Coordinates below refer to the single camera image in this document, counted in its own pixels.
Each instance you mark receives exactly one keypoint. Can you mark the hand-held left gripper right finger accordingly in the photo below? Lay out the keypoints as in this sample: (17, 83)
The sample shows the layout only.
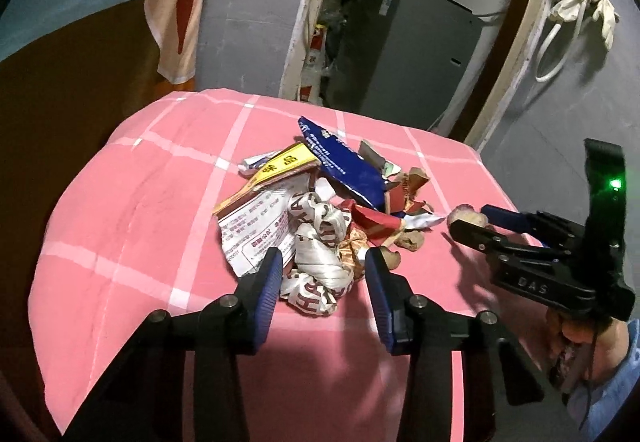
(381, 302)

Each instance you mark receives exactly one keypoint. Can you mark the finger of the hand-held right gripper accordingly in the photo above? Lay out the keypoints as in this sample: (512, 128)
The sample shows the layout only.
(472, 236)
(505, 218)

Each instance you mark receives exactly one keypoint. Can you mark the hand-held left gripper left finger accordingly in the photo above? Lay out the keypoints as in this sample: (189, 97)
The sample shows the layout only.
(267, 294)

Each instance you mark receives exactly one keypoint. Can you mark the silver foil wrapper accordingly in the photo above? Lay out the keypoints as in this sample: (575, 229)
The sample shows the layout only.
(425, 220)

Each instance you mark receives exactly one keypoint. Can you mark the white printed paper packet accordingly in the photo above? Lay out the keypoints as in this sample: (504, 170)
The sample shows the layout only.
(252, 227)

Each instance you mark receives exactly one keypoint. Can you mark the white wrapper with red letters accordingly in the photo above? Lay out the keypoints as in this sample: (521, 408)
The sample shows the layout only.
(320, 242)

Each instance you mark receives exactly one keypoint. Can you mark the brown wrapper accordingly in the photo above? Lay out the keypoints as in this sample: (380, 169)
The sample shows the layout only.
(412, 189)

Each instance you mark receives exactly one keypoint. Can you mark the brown torn cardboard piece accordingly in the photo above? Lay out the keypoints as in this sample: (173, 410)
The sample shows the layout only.
(372, 154)

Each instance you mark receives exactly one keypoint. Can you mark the small white wrapper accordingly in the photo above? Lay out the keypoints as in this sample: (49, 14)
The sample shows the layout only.
(252, 164)

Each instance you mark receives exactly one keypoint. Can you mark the yellow wrapper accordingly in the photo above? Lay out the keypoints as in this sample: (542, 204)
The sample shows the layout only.
(287, 162)

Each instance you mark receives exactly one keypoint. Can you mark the blue snack wrapper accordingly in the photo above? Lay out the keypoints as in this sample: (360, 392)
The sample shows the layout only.
(345, 167)

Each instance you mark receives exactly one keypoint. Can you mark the person's right forearm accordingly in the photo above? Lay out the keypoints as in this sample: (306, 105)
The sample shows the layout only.
(612, 402)

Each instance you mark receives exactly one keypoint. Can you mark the person's right hand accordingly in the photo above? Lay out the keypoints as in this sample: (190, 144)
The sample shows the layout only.
(580, 334)

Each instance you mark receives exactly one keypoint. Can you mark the pink checked blanket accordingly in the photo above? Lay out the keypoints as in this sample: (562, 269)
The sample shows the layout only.
(140, 222)

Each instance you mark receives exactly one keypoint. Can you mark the grey appliance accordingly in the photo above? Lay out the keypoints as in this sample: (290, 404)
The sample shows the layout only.
(400, 52)

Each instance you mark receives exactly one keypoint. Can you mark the white cloth bag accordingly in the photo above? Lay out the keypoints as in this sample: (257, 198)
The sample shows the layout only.
(590, 4)

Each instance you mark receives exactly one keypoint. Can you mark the white sack with red print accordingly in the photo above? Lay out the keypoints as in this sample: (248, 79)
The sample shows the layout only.
(314, 67)

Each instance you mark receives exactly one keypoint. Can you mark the brown wooden cabinet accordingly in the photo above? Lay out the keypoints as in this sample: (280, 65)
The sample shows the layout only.
(75, 82)

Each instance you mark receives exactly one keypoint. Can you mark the red and cream striped towel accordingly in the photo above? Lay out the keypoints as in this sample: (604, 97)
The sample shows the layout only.
(175, 7)

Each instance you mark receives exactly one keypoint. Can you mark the cream door frame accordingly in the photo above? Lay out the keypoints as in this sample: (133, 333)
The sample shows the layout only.
(306, 22)

